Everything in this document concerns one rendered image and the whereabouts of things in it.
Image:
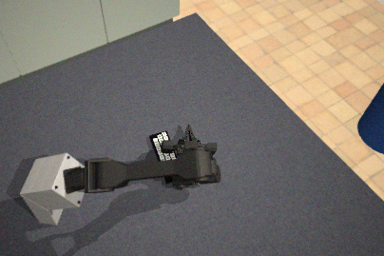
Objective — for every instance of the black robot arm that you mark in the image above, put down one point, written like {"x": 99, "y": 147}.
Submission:
{"x": 194, "y": 166}

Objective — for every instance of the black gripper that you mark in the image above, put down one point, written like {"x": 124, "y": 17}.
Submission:
{"x": 167, "y": 145}

